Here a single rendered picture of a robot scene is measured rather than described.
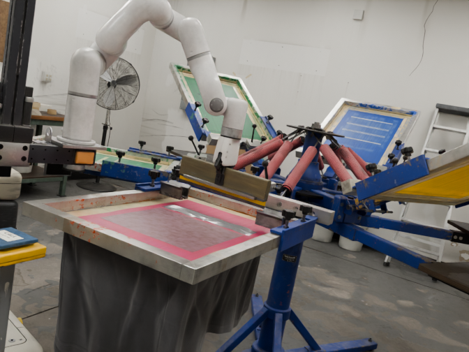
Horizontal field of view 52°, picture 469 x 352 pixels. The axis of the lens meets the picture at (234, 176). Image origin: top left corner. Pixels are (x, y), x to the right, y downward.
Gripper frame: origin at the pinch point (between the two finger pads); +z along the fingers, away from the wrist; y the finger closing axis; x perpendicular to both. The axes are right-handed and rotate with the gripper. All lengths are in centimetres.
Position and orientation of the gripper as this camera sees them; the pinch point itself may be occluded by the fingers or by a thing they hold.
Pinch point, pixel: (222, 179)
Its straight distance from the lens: 168.9
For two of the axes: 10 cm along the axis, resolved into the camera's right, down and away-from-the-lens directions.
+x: 8.6, 2.4, -4.5
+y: -4.7, 0.4, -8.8
